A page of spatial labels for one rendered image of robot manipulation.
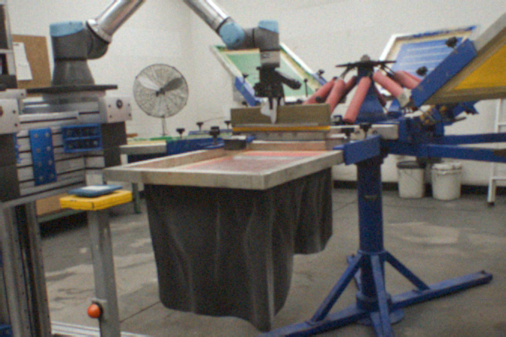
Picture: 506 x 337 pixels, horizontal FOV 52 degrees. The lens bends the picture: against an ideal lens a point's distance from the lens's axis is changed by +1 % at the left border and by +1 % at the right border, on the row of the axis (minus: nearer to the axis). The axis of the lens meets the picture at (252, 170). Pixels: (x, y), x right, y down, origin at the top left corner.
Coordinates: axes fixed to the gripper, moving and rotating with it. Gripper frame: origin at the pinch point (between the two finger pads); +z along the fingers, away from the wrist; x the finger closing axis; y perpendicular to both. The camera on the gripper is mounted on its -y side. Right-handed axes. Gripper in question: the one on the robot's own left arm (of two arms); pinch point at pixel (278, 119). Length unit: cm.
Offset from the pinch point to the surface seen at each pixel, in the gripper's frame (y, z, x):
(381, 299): -13, 90, -65
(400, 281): 1, 109, -138
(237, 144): 18.6, 8.8, 0.4
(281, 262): -21, 39, 38
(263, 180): -29, 12, 58
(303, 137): 2.5, 8.6, -23.8
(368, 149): -30.6, 11.7, -8.9
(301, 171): -29.4, 12.2, 38.5
